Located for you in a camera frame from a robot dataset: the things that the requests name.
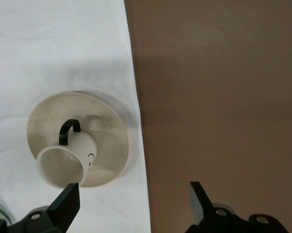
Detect beige plate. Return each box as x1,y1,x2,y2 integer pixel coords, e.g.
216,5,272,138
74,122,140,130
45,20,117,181
26,90,131,188

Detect white mug with black handle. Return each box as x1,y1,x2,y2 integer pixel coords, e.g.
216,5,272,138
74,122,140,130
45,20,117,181
36,118,98,189

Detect green plate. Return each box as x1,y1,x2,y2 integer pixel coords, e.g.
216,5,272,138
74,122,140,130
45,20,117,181
0,200,16,225

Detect white cloth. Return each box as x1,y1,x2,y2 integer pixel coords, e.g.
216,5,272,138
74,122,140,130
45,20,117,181
0,0,152,233

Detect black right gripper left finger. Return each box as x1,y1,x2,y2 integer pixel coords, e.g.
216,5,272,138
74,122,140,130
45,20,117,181
48,182,81,231

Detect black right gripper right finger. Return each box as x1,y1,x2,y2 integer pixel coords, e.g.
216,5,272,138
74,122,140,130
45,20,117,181
189,181,213,223

